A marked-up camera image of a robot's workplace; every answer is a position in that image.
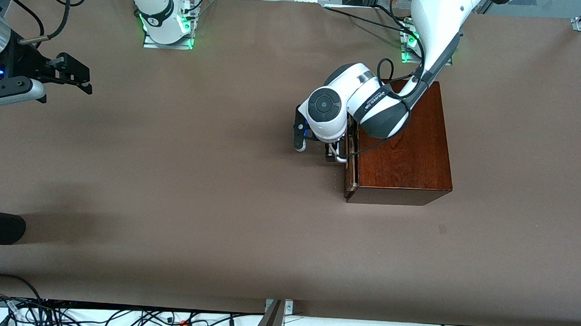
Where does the wooden drawer with white handle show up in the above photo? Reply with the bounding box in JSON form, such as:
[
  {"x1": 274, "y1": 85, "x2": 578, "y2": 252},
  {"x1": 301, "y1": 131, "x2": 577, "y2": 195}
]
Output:
[{"x1": 333, "y1": 121, "x2": 362, "y2": 199}]

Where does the dark brown wooden box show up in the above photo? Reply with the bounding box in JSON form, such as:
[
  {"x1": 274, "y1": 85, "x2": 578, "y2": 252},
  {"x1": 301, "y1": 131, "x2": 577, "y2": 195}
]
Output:
[{"x1": 346, "y1": 77, "x2": 458, "y2": 208}]

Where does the grey metal beam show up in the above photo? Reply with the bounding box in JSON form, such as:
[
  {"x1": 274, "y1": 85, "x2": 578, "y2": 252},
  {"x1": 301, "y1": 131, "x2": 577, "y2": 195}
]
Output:
[{"x1": 253, "y1": 300, "x2": 285, "y2": 326}]

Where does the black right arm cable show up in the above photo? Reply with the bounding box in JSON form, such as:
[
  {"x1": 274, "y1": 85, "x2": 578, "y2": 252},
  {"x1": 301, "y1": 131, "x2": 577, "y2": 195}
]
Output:
[{"x1": 0, "y1": 0, "x2": 88, "y2": 47}]

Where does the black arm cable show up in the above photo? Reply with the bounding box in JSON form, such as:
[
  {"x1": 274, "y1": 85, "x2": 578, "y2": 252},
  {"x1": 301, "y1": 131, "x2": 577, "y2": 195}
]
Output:
[
  {"x1": 0, "y1": 0, "x2": 88, "y2": 47},
  {"x1": 340, "y1": 56, "x2": 426, "y2": 163}
]

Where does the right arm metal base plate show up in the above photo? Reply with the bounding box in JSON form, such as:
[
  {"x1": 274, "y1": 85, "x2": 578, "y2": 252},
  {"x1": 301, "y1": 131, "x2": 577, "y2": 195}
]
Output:
[{"x1": 143, "y1": 0, "x2": 196, "y2": 50}]

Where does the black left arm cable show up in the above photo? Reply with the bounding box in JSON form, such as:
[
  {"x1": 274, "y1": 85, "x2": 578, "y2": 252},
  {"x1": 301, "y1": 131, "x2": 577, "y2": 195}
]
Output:
[{"x1": 340, "y1": 56, "x2": 426, "y2": 163}]

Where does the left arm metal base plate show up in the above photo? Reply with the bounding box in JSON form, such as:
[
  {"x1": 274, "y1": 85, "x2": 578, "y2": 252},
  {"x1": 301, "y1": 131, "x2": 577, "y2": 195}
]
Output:
[{"x1": 399, "y1": 16, "x2": 455, "y2": 66}]

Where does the long black table cable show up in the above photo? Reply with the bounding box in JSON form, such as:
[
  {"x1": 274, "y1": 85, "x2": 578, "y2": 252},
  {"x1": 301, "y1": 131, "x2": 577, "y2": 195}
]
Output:
[{"x1": 323, "y1": 4, "x2": 415, "y2": 35}]

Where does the silver corner bracket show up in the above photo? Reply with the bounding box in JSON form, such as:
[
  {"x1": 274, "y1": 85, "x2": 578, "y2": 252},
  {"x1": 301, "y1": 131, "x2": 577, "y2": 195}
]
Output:
[{"x1": 265, "y1": 298, "x2": 294, "y2": 314}]

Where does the tangled black cable bundle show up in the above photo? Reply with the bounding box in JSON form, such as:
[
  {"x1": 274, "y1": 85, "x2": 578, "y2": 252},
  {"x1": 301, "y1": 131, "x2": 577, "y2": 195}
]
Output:
[{"x1": 0, "y1": 274, "x2": 315, "y2": 326}]

